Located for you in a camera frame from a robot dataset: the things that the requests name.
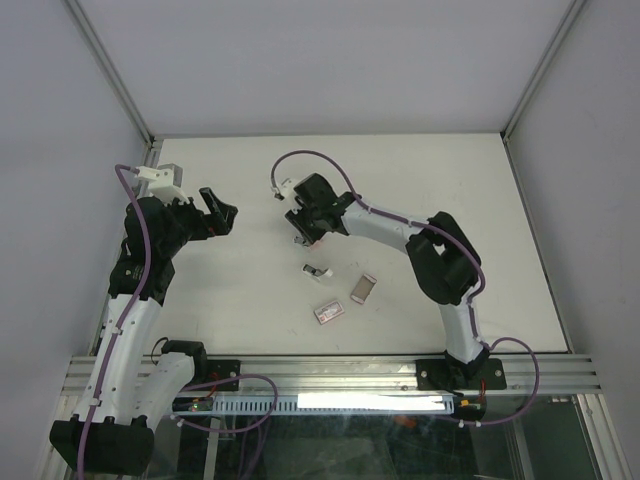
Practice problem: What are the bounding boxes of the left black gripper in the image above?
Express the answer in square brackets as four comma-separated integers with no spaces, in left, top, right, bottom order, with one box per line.
[159,186,237,257]

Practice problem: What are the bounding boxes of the pink stapler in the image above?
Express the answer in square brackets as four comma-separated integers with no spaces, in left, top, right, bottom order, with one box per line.
[293,235,323,251]

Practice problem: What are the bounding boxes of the white stapler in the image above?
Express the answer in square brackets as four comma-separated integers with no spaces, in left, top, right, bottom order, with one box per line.
[301,263,333,282]

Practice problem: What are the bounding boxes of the staple box tray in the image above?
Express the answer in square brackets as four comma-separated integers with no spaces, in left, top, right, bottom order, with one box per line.
[350,274,377,305]

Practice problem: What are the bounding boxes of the red white staple box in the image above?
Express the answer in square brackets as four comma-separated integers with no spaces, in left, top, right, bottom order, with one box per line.
[314,301,345,325]

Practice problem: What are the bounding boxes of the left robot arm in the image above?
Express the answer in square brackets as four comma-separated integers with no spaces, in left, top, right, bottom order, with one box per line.
[49,187,238,476]

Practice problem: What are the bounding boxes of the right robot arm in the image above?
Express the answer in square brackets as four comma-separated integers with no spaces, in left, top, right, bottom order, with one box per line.
[274,173,487,387]

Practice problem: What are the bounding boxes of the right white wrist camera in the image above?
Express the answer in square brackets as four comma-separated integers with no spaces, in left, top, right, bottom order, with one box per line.
[271,178,299,201]

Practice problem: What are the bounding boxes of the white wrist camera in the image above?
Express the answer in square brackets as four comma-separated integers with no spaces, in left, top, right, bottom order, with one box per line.
[271,178,299,201]
[136,164,190,205]

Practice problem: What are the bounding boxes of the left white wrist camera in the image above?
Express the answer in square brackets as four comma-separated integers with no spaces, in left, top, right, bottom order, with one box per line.
[136,164,190,205]

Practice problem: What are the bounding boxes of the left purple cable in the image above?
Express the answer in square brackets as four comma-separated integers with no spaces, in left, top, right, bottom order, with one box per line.
[74,163,280,480]

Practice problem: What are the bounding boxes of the white slotted cable duct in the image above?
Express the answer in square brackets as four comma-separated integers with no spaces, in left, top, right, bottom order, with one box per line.
[171,393,454,416]

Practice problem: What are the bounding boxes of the right aluminium frame post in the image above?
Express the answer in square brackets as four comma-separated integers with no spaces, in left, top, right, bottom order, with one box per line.
[501,0,589,143]

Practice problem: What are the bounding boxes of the aluminium frame post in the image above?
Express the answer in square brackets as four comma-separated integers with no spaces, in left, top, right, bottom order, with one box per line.
[501,0,589,143]
[61,0,155,149]

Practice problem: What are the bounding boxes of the left aluminium frame post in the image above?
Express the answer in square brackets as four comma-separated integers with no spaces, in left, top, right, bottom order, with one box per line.
[61,0,155,149]

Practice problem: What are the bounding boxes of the aluminium mounting rail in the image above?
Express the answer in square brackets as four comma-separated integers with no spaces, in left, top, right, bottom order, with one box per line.
[63,353,599,401]

